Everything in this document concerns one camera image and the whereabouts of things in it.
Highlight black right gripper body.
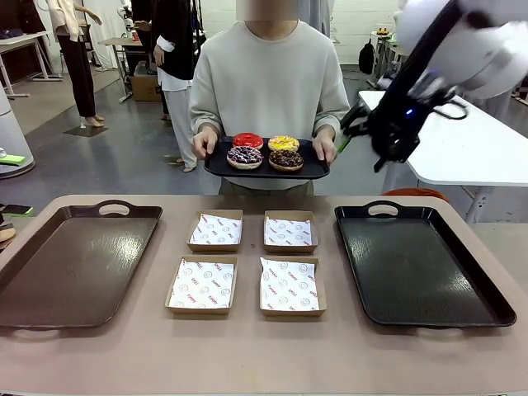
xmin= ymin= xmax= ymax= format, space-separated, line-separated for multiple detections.
xmin=370 ymin=97 xmax=422 ymax=162

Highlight yellow sprinkled donut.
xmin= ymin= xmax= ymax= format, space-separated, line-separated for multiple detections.
xmin=267 ymin=135 xmax=300 ymax=153

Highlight chocolate sprinkled donut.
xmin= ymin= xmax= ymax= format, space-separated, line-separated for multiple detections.
xmin=268 ymin=148 xmax=305 ymax=172

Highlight small black serving tray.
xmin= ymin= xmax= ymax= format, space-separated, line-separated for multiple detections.
xmin=203 ymin=137 xmax=331 ymax=180

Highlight red glazed donut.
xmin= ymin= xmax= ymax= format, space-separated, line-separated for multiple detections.
xmin=232 ymin=132 xmax=265 ymax=150

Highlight brown cardboard food box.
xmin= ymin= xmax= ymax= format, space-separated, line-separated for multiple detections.
xmin=258 ymin=257 xmax=328 ymax=318
xmin=164 ymin=255 xmax=239 ymax=316
xmin=262 ymin=210 xmax=319 ymax=254
xmin=186 ymin=209 xmax=244 ymax=253

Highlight purple white-drizzled donut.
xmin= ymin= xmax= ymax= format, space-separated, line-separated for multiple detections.
xmin=226 ymin=145 xmax=264 ymax=171

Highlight person's right forearm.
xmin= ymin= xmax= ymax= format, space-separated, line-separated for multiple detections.
xmin=190 ymin=109 xmax=220 ymax=135

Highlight person's left forearm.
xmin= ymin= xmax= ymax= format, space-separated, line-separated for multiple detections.
xmin=312 ymin=109 xmax=343 ymax=135

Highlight person's left hand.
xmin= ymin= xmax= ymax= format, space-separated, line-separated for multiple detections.
xmin=312 ymin=131 xmax=337 ymax=162

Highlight person's right hand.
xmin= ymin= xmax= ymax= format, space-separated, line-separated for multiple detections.
xmin=191 ymin=130 xmax=219 ymax=160

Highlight orange red chair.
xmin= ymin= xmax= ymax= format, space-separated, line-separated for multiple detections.
xmin=381 ymin=187 xmax=450 ymax=203

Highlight white side table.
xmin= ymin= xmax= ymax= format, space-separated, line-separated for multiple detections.
xmin=357 ymin=89 xmax=528 ymax=224

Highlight black backpack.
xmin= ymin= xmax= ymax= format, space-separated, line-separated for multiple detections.
xmin=357 ymin=39 xmax=377 ymax=76

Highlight person's beige sweater torso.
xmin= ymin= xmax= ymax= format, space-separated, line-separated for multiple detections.
xmin=188 ymin=20 xmax=351 ymax=191

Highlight mannequin beige top black trousers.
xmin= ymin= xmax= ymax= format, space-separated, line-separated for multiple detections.
xmin=44 ymin=0 xmax=104 ymax=129

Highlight person's olive trousers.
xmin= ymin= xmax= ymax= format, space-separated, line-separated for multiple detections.
xmin=218 ymin=179 xmax=315 ymax=196

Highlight grey hanging garment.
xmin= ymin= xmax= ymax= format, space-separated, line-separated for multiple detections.
xmin=296 ymin=0 xmax=332 ymax=38

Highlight person's blurred head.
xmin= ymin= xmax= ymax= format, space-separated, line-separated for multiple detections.
xmin=237 ymin=0 xmax=299 ymax=24

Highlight cardboard shipping carton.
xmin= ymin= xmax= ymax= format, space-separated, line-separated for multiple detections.
xmin=130 ymin=61 xmax=163 ymax=102

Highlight wooden top desk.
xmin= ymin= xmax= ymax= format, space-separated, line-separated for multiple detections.
xmin=97 ymin=35 xmax=144 ymax=104

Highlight bystander in black jacket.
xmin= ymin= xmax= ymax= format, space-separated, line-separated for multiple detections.
xmin=150 ymin=0 xmax=203 ymax=173

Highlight white round pedestal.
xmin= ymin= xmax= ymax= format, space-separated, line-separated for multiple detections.
xmin=0 ymin=84 xmax=36 ymax=179

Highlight brown plastic handled tray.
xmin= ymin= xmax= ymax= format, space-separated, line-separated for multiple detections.
xmin=0 ymin=200 xmax=164 ymax=331

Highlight grey frame desk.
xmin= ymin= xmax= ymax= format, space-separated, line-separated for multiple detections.
xmin=370 ymin=31 xmax=408 ymax=90

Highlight black plastic handled tray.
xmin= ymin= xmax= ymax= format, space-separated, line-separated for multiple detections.
xmin=333 ymin=200 xmax=518 ymax=330

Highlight white frame desk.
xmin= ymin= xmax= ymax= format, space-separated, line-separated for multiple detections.
xmin=0 ymin=31 xmax=54 ymax=100

